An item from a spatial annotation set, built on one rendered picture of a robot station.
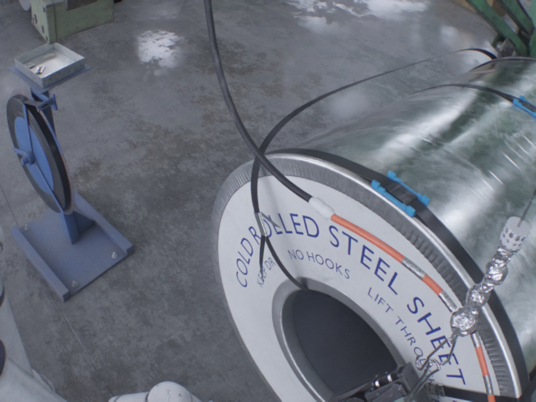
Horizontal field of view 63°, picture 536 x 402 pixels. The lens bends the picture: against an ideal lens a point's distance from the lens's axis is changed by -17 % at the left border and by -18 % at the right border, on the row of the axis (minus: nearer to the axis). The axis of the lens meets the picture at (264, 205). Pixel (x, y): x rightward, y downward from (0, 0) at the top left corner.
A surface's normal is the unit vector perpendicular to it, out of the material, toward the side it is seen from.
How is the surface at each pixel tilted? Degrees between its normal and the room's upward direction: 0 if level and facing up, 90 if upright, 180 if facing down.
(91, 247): 0
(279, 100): 0
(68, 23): 92
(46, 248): 0
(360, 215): 90
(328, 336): 41
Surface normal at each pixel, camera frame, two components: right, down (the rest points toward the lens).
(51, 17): 0.62, 0.59
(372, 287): -0.77, 0.40
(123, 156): 0.07, -0.72
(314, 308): 0.61, 0.28
